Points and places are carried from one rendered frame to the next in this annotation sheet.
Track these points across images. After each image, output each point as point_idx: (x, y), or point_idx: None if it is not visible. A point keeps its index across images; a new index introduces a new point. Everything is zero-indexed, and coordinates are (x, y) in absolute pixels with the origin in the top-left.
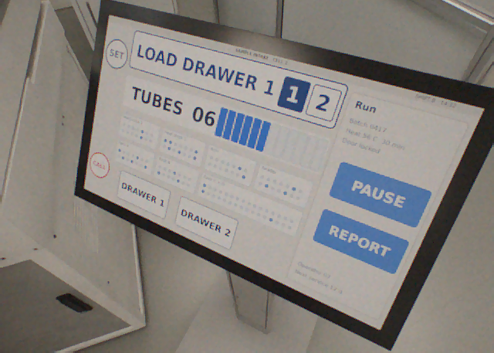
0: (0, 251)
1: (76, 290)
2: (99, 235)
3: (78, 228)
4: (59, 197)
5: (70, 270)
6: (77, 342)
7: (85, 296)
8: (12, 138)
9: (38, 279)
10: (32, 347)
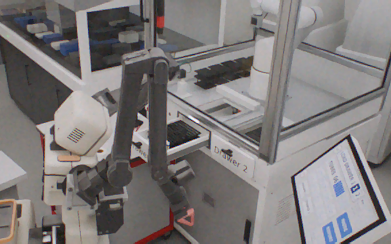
0: (257, 177)
1: (254, 224)
2: (283, 222)
3: (280, 205)
4: (288, 186)
5: (262, 210)
6: None
7: (253, 232)
8: (296, 152)
9: (252, 202)
10: (213, 239)
